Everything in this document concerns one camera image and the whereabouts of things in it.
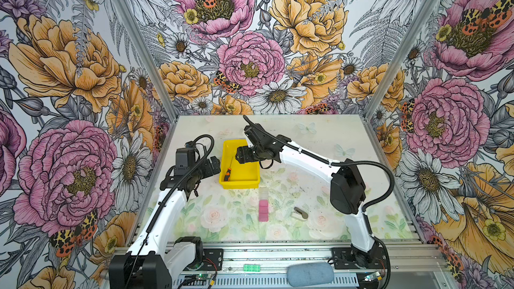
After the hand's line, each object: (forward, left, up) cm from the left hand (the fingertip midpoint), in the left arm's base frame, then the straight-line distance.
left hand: (210, 170), depth 84 cm
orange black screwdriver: (+3, -5, -11) cm, 13 cm away
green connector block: (-32, -17, -13) cm, 39 cm away
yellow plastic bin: (+3, -14, -10) cm, 18 cm away
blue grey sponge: (-35, -37, -9) cm, 52 cm away
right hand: (+5, -14, 0) cm, 15 cm away
